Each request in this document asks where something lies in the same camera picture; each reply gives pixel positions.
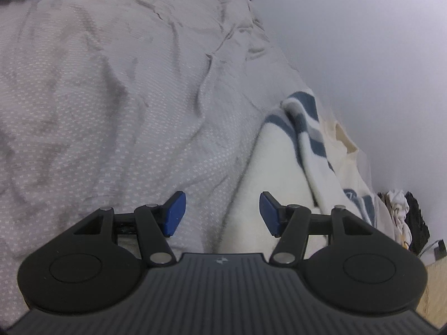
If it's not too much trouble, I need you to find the white fleece blue striped garment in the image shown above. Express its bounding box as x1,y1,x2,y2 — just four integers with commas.
217,92,356,256

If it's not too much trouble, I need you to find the black clothing pile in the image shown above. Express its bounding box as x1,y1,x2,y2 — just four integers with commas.
405,191,430,255

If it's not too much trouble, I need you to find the white crumpled cloth pile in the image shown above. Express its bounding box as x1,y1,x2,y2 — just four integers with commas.
378,190,412,250

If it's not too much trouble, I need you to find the wooden bedside surface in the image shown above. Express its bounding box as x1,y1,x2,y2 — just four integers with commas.
417,257,447,328

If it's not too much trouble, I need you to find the cream cloth under garment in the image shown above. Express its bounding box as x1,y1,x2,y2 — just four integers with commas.
320,119,395,239

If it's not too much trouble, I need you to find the grey dotted bed sheet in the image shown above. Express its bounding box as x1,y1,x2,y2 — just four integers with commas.
1,0,308,326

